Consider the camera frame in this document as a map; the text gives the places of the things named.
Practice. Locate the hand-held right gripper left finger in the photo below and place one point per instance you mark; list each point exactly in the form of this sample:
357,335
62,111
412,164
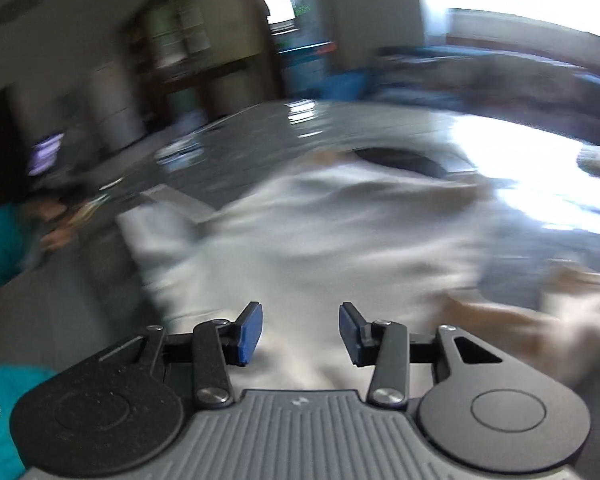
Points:
250,334

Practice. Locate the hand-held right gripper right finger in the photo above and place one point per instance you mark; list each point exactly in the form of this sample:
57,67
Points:
351,334

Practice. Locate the cream garment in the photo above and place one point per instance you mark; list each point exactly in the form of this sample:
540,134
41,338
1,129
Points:
330,250

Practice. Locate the person's left hand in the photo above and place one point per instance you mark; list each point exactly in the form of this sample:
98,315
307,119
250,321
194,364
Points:
62,225

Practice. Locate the white refrigerator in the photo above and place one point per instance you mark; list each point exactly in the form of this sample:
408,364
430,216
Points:
117,110

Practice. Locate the dark wooden cabinet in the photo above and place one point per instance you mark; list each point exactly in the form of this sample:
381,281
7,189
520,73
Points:
180,50

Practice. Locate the black round heating plate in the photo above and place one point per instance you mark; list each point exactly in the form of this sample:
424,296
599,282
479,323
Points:
400,160

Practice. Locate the teal kitchen cabinet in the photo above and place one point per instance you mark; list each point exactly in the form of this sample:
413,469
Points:
302,67

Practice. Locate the person's teal clothing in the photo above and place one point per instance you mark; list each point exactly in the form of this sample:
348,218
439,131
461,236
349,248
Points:
0,440

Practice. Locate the blue sofa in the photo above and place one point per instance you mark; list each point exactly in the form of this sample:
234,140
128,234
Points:
455,67

